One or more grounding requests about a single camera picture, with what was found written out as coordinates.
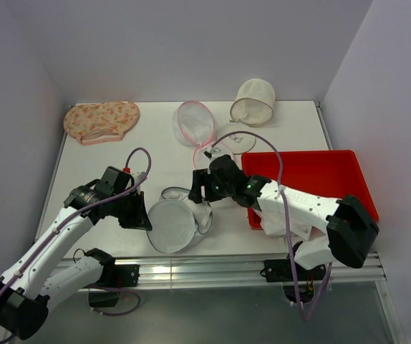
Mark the beige mesh laundry bag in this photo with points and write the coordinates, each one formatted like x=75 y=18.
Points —
x=253 y=107

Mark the orange floral laundry bag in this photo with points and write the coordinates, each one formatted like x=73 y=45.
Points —
x=92 y=124

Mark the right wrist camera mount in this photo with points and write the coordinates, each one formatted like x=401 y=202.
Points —
x=212 y=153

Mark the white bra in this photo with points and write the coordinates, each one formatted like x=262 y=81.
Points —
x=202 y=212
x=274 y=225

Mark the red plastic tray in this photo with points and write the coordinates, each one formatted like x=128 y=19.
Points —
x=332 y=173

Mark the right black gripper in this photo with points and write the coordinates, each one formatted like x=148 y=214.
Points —
x=200 y=178

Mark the white bra in tray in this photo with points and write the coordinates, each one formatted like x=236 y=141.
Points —
x=274 y=225

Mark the aluminium mounting rail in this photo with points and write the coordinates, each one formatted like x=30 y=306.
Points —
x=157 y=273

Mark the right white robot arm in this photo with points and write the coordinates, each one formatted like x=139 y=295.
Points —
x=348 y=230

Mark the grey-trimmed white mesh laundry bag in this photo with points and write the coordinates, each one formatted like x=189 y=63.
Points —
x=173 y=227

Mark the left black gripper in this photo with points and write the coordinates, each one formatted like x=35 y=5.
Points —
x=139 y=219

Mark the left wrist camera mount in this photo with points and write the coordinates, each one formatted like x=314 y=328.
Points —
x=134 y=178

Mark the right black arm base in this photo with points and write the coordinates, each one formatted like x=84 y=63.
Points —
x=279 y=270

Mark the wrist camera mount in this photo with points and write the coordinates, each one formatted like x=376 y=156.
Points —
x=212 y=153
x=134 y=178

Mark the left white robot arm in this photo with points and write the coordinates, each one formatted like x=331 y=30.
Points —
x=29 y=289

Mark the pink-trimmed white mesh laundry bag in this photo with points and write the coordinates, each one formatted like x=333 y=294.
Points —
x=193 y=125

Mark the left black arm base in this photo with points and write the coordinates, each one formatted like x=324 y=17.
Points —
x=119 y=279

